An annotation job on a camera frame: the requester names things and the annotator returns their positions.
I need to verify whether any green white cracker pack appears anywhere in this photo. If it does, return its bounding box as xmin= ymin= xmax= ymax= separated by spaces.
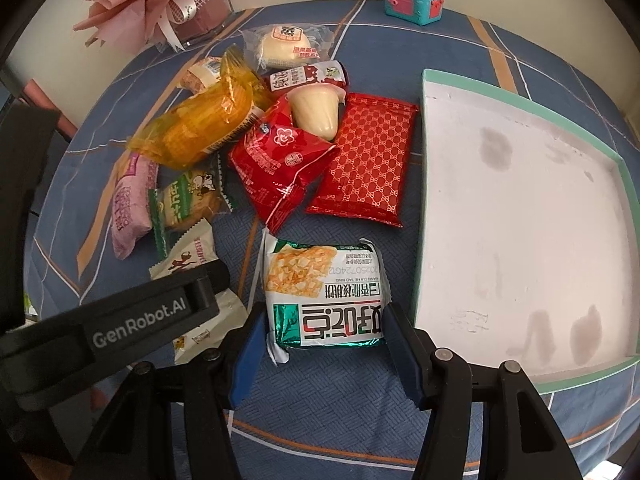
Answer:
xmin=260 ymin=232 xmax=392 ymax=364

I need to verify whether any white almond snack pack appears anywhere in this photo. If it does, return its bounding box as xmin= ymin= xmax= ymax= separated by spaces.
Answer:
xmin=148 ymin=219 xmax=251 ymax=366

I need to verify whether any pink snack packet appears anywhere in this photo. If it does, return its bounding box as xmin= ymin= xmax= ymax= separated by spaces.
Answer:
xmin=111 ymin=153 xmax=158 ymax=260

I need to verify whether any red flower snack bag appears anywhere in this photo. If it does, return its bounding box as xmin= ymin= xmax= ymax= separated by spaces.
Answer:
xmin=229 ymin=96 xmax=340 ymax=233

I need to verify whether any yellow soft bread bag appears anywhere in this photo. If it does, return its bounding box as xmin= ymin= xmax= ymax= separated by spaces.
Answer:
xmin=127 ymin=46 xmax=274 ymax=170

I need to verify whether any blue plaid tablecloth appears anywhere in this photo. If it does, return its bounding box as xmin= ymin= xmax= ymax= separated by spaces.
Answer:
xmin=26 ymin=0 xmax=639 ymax=479

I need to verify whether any green white cookie pack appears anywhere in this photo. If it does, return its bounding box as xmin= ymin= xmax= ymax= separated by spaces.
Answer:
xmin=148 ymin=154 xmax=235 ymax=260

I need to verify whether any teal shallow cardboard tray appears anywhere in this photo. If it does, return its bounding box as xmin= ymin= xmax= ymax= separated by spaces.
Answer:
xmin=412 ymin=70 xmax=639 ymax=391

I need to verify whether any red patterned flat packet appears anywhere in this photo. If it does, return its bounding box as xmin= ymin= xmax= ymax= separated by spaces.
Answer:
xmin=305 ymin=92 xmax=419 ymax=228

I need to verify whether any cream pudding cup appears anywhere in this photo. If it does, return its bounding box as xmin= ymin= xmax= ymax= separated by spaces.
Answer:
xmin=286 ymin=84 xmax=346 ymax=141

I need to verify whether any beige barcode snack pack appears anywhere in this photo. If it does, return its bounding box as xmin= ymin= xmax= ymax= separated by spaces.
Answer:
xmin=178 ymin=56 xmax=221 ymax=94

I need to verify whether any red white milk snack pack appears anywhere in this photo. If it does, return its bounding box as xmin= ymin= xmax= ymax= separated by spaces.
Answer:
xmin=267 ymin=61 xmax=348 ymax=96

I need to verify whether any round bun clear wrapper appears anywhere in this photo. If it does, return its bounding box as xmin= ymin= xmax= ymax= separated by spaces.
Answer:
xmin=241 ymin=23 xmax=334 ymax=73

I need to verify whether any pink flower bouquet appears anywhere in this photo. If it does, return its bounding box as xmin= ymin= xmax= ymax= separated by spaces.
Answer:
xmin=74 ymin=0 xmax=232 ymax=53

